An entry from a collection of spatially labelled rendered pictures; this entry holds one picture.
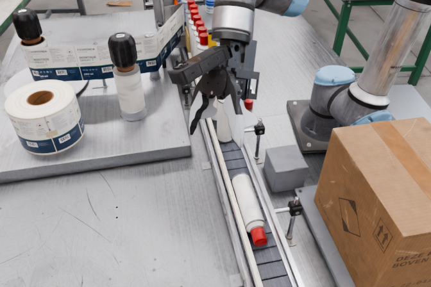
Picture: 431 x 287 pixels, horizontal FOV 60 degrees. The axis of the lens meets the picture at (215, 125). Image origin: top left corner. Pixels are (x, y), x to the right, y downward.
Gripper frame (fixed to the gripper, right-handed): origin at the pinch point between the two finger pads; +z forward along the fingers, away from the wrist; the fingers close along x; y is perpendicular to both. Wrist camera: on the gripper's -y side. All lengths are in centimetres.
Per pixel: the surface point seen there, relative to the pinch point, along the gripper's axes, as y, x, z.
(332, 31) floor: 278, 177, -84
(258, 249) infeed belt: 23.4, 6.3, 27.5
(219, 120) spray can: 29.5, 34.2, -1.0
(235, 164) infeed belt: 32.3, 28.0, 11.5
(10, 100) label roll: -21, 72, 0
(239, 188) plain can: 24.9, 17.1, 15.2
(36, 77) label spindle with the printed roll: -9, 96, -8
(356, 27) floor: 303, 167, -92
